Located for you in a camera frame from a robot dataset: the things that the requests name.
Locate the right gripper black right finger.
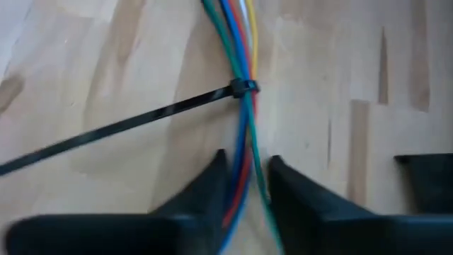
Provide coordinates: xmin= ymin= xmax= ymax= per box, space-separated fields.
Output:
xmin=268 ymin=155 xmax=453 ymax=255

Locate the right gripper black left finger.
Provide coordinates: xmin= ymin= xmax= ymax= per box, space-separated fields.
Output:
xmin=5 ymin=148 xmax=229 ymax=255

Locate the black slotted cable duct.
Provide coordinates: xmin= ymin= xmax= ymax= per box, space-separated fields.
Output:
xmin=394 ymin=152 xmax=453 ymax=215

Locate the black zip tie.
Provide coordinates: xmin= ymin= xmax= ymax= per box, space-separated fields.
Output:
xmin=0 ymin=77 xmax=261 ymax=177

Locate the white cable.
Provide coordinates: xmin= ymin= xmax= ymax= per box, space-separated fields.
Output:
xmin=239 ymin=0 xmax=253 ymax=50

